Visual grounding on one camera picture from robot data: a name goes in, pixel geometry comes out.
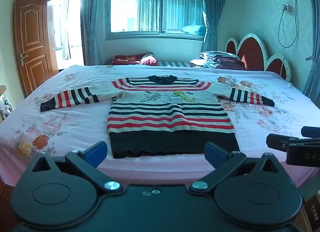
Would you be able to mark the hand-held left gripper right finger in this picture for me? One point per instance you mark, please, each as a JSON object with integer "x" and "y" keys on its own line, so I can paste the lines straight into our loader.
{"x": 215, "y": 154}

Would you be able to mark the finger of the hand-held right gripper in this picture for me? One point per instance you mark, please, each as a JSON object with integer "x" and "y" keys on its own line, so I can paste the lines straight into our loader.
{"x": 311, "y": 131}
{"x": 277, "y": 141}

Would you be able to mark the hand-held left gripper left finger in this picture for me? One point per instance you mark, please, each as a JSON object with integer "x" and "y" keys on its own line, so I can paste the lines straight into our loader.
{"x": 97, "y": 153}

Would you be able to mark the striped knit sweater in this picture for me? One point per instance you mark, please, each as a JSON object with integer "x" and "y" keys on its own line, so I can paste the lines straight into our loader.
{"x": 170, "y": 121}

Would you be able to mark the pile of folded clothes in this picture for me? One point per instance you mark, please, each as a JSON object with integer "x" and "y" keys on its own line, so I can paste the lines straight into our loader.
{"x": 220, "y": 60}

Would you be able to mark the bed with floral sheet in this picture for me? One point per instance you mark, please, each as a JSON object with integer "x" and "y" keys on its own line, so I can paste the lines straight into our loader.
{"x": 75, "y": 121}

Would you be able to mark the red and white headboard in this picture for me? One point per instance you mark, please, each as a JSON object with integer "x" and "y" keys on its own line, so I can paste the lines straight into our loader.
{"x": 251, "y": 54}

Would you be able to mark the dark red folded blanket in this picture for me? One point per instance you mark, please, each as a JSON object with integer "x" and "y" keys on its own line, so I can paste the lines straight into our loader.
{"x": 125, "y": 59}

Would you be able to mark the cluttered side table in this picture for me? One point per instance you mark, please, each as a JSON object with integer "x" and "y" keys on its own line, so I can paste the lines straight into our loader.
{"x": 5, "y": 106}

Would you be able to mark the pink red pillow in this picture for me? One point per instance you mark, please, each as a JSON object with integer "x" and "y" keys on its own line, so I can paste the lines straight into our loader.
{"x": 150, "y": 61}

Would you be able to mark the brown wooden door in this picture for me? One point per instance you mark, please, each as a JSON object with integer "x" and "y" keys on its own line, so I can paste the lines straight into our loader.
{"x": 35, "y": 46}

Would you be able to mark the sheer white curtain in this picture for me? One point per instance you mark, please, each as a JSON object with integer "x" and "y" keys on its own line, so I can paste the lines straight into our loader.
{"x": 66, "y": 26}

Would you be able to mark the blue-grey curtain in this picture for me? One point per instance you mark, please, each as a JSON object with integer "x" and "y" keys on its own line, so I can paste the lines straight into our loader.
{"x": 215, "y": 9}
{"x": 92, "y": 21}

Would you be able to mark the large sliding window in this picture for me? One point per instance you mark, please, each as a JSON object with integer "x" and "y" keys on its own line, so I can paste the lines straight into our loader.
{"x": 150, "y": 9}

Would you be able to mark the wall socket with charger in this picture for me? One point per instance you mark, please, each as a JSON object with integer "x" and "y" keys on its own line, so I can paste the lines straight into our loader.
{"x": 288, "y": 8}

